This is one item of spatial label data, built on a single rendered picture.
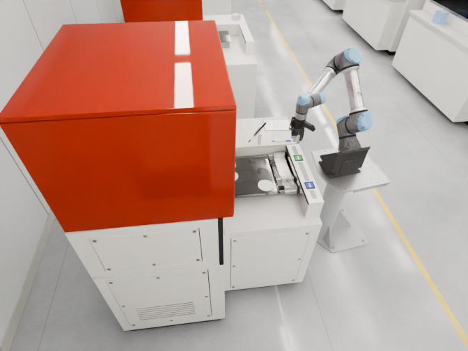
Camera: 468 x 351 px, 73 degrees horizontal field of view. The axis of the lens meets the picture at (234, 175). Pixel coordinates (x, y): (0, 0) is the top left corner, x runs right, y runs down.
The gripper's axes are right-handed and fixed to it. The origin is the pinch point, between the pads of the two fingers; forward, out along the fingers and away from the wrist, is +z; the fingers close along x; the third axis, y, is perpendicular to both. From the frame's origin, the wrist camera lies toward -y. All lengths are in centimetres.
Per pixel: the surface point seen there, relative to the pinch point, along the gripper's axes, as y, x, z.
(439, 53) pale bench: -259, -208, 41
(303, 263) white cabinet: 0, 51, 69
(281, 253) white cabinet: 18, 51, 53
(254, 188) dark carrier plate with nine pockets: 33.6, 23.4, 15.9
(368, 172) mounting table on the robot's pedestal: -53, 11, 24
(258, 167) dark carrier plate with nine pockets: 27.6, 4.3, 15.9
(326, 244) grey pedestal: -37, 17, 104
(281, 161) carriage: 9.7, -1.4, 17.8
